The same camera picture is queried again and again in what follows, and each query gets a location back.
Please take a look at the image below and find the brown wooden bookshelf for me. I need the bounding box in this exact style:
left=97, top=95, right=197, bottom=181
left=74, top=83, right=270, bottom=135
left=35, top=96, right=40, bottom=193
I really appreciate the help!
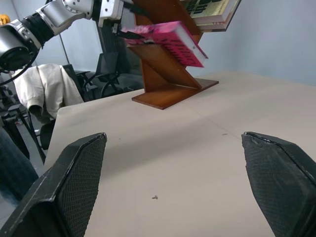
left=124, top=0, right=220, bottom=111

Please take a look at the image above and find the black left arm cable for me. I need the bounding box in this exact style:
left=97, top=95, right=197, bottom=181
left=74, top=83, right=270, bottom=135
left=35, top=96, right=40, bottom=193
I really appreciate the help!
left=0, top=63, right=33, bottom=87

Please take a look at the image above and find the thick book with cream pages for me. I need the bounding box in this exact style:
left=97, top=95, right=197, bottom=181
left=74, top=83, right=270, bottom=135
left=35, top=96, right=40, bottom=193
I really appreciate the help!
left=179, top=0, right=241, bottom=19

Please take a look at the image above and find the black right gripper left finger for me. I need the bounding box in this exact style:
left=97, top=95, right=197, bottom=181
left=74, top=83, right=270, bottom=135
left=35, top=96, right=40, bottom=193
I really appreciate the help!
left=0, top=132, right=108, bottom=237

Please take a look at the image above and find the person's leg in jeans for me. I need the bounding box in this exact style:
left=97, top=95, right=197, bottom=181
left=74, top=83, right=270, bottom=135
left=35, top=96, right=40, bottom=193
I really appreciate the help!
left=0, top=128, right=40, bottom=201

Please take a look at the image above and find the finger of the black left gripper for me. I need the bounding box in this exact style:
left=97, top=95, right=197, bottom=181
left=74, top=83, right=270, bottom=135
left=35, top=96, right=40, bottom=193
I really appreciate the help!
left=122, top=0, right=150, bottom=15
left=117, top=30, right=146, bottom=40

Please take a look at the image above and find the black metal stand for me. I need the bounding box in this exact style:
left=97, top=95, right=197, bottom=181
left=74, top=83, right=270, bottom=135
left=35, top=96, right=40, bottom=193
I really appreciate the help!
left=0, top=86, right=47, bottom=165

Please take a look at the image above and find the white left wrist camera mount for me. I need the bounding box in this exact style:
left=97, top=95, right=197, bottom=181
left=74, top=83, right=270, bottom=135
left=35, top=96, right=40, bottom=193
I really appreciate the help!
left=97, top=0, right=137, bottom=28

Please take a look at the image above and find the pink hardcover book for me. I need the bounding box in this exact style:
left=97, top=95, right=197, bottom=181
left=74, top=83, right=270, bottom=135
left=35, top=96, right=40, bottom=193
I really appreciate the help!
left=120, top=21, right=210, bottom=68

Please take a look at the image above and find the beige jacket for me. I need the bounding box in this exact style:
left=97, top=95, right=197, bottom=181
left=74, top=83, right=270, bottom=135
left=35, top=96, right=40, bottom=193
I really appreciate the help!
left=14, top=63, right=84, bottom=119

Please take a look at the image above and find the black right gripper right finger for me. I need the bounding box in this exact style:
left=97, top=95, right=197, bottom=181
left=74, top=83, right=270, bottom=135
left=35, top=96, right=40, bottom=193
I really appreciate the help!
left=241, top=131, right=316, bottom=237

